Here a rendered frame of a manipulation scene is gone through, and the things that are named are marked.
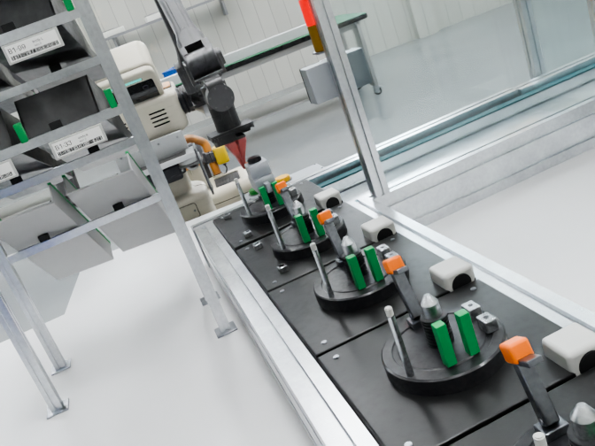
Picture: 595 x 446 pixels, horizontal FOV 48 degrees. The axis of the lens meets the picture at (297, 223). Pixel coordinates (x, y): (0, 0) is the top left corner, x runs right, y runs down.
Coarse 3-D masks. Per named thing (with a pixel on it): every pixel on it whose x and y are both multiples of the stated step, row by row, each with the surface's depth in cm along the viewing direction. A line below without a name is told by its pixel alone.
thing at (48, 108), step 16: (80, 80) 113; (32, 96) 113; (48, 96) 113; (64, 96) 113; (80, 96) 112; (96, 96) 114; (32, 112) 112; (48, 112) 112; (64, 112) 112; (80, 112) 112; (96, 112) 112; (32, 128) 112; (48, 128) 112; (112, 128) 121; (48, 144) 117; (64, 160) 128; (96, 160) 136
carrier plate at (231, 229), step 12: (312, 192) 147; (312, 204) 139; (240, 216) 149; (288, 216) 138; (228, 228) 144; (240, 228) 141; (252, 228) 138; (264, 228) 136; (228, 240) 137; (240, 240) 134; (252, 240) 132
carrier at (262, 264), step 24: (312, 216) 115; (336, 216) 118; (360, 216) 124; (264, 240) 130; (288, 240) 119; (312, 240) 116; (360, 240) 114; (264, 264) 118; (288, 264) 115; (312, 264) 111; (264, 288) 110
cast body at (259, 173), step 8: (248, 160) 140; (256, 160) 139; (264, 160) 139; (248, 168) 138; (256, 168) 138; (264, 168) 139; (248, 176) 144; (256, 176) 139; (264, 176) 139; (272, 176) 139; (256, 184) 139; (264, 184) 138
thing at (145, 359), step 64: (512, 192) 138; (576, 192) 128; (512, 256) 114; (576, 256) 107; (64, 320) 159; (128, 320) 145; (192, 320) 134; (0, 384) 138; (64, 384) 128; (128, 384) 119; (192, 384) 111; (256, 384) 104
